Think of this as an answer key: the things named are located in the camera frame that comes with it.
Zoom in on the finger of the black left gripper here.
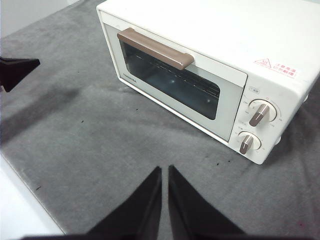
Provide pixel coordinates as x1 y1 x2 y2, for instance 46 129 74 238
0 56 42 94

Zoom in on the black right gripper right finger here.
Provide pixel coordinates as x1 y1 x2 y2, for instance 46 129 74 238
167 164 252 240

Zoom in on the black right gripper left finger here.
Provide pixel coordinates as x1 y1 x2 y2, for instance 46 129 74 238
22 165 163 240

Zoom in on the oven door with brown handle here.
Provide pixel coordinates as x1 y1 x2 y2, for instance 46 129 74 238
99 10 249 145

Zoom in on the cream oven knob brown grip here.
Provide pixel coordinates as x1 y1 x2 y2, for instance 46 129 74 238
248 98 278 127
237 131 263 155

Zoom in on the white Toshiba toaster oven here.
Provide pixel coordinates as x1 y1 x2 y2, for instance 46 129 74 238
96 0 320 166

